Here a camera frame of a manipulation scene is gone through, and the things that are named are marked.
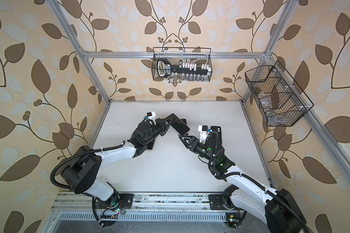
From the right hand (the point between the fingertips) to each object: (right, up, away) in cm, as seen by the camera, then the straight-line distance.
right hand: (181, 140), depth 73 cm
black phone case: (+27, +3, +32) cm, 41 cm away
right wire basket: (+51, +19, 0) cm, 55 cm away
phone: (-2, +7, +8) cm, 11 cm away
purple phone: (+2, +9, +37) cm, 38 cm away
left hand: (-4, +11, +5) cm, 13 cm away
